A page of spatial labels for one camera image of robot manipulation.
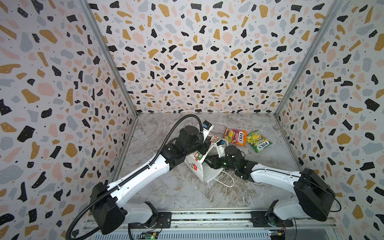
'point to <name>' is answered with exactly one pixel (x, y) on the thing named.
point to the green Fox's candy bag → (258, 141)
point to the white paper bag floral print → (197, 162)
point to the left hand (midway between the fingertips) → (210, 135)
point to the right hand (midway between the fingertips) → (203, 157)
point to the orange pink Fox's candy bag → (237, 137)
